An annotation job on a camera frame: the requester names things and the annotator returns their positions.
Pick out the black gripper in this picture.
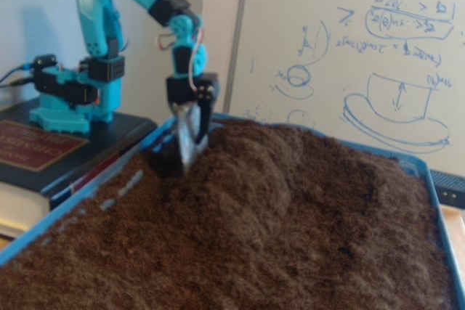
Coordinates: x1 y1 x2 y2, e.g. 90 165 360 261
166 72 221 175

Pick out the brown soil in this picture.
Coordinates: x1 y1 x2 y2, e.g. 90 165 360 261
0 117 461 310

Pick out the whiteboard with blue drawings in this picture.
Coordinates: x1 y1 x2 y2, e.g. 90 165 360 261
222 0 465 177

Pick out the black chemistry physics handbook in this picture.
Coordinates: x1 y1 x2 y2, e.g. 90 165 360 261
0 99 158 242

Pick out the blue plastic tray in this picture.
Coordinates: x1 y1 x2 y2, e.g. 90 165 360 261
0 110 465 310

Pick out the black vented box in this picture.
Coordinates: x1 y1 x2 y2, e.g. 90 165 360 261
428 168 465 211

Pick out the black cable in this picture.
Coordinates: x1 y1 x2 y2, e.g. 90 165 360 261
0 76 36 89

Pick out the blue cable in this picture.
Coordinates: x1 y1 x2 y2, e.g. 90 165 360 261
0 62 36 84

